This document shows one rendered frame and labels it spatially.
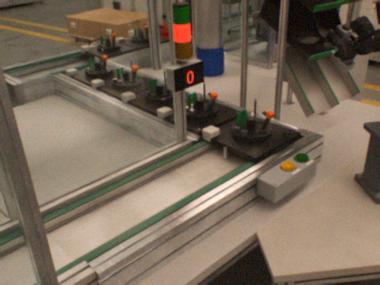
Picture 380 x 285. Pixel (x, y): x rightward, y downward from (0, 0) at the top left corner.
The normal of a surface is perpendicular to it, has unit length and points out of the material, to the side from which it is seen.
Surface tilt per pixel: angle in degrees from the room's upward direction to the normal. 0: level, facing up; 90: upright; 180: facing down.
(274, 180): 0
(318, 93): 45
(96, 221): 0
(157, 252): 90
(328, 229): 0
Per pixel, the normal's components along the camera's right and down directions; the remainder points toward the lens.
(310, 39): 0.19, -0.63
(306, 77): 0.36, -0.35
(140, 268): 0.68, 0.32
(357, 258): -0.04, -0.88
